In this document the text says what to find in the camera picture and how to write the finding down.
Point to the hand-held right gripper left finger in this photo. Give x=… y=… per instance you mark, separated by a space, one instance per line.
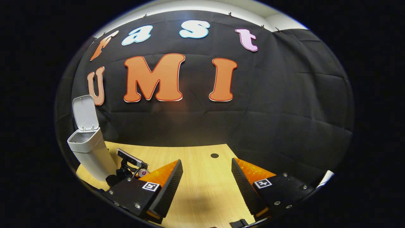
x=169 y=190

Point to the wooden desktop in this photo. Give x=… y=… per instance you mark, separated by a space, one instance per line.
x=205 y=180

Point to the black backdrop cloth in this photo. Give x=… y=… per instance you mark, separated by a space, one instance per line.
x=269 y=110

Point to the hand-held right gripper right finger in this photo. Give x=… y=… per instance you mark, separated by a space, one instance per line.
x=244 y=190

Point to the white desktop garbage bin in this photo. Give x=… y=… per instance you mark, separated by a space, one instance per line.
x=93 y=152

